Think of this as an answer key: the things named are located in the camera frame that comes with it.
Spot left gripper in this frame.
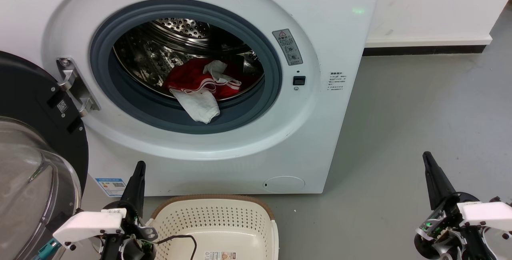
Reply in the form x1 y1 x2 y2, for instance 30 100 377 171
104 161 158 260

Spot white cloth garment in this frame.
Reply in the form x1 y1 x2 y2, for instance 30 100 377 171
170 60 229 124

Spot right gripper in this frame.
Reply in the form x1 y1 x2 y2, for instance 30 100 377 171
414 151 481 260

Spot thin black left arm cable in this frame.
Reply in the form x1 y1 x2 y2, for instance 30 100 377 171
155 234 198 260

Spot black wall baseboard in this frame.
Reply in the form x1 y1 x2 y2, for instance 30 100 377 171
362 45 492 57

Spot grey warning sticker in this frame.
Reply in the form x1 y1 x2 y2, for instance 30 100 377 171
272 28 304 66

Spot small printed text label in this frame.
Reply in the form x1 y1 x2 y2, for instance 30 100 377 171
327 72 347 92

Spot metal washing machine door hinge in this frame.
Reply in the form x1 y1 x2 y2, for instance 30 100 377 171
56 57 101 118

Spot red garment with white stripes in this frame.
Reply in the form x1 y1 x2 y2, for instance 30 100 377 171
170 62 243 101

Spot round white filter cover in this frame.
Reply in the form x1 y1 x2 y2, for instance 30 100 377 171
262 176 306 194

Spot cream perforated basket brown rim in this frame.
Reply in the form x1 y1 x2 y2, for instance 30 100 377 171
146 194 280 260

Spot stainless steel washing machine drum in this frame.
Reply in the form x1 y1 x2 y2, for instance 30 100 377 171
113 18 265 101

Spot blue energy label sticker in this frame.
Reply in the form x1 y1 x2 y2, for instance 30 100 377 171
95 178 127 198

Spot black washer door with glass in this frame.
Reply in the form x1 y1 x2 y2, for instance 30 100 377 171
0 51 89 260

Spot white front-load washing machine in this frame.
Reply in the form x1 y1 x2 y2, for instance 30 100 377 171
0 0 384 197

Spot grey rubber door gasket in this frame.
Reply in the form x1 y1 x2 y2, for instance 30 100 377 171
89 0 283 135

